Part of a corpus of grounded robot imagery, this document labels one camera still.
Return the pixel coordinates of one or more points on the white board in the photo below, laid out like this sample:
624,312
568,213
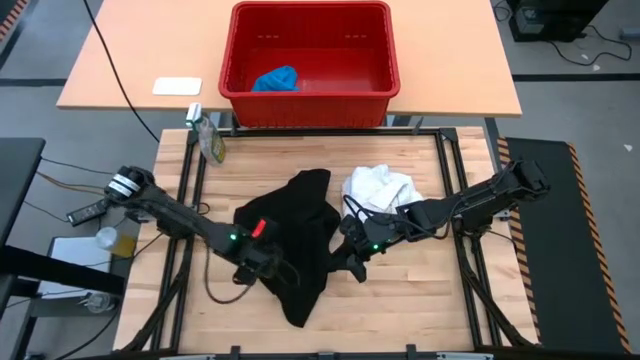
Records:
75,252

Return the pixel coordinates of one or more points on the black striped-edge floor mat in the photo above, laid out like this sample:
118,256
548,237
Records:
550,275

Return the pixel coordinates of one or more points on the beige wooden table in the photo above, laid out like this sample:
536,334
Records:
150,40

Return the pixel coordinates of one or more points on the black desk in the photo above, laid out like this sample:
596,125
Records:
17,180

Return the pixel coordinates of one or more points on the white button shirt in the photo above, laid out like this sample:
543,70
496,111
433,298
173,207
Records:
380,190

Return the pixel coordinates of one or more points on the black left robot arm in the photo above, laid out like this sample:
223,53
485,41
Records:
175,215

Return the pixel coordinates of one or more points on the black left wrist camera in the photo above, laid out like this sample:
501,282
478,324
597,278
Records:
245,275

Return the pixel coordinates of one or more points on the red plastic laundry basket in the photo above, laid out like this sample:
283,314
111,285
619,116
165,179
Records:
310,107

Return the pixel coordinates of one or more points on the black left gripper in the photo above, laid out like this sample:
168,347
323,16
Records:
260,257

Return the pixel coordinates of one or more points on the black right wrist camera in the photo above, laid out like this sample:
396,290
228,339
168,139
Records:
357,272

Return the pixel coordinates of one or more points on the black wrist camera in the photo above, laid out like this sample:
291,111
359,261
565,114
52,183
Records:
357,272
245,275

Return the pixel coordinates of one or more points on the blue garment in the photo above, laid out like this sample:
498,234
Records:
277,80

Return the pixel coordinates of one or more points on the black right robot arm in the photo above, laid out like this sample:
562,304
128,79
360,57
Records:
480,197

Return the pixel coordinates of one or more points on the silver aluminium rail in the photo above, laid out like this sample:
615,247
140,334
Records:
465,356
187,357

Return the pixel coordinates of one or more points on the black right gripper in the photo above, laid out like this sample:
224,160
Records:
372,235

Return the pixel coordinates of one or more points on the white rectangular device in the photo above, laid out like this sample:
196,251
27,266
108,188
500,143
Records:
177,86

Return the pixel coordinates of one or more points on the clear plastic bottle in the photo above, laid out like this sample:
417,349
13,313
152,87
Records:
107,238

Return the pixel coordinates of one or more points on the black power adapter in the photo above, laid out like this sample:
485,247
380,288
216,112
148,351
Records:
87,212

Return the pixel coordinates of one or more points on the black garment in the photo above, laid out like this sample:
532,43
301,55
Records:
305,225

